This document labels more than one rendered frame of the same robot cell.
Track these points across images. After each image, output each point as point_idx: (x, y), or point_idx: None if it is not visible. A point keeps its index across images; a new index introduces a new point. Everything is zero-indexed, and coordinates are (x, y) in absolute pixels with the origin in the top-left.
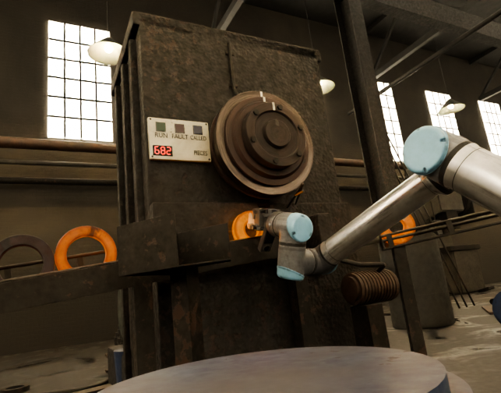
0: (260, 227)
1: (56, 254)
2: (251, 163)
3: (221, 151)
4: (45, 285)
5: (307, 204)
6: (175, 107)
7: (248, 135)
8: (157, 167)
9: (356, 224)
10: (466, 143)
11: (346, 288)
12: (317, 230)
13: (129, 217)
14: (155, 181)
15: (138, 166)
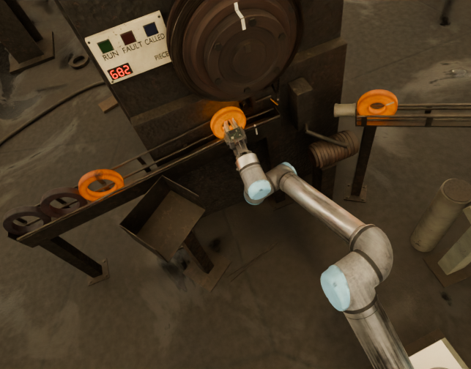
0: (233, 149)
1: (82, 195)
2: (220, 90)
3: (184, 82)
4: (87, 212)
5: (292, 66)
6: (111, 5)
7: (212, 77)
8: (122, 83)
9: (303, 205)
10: (360, 310)
11: (310, 154)
12: (295, 106)
13: None
14: (126, 97)
15: (101, 70)
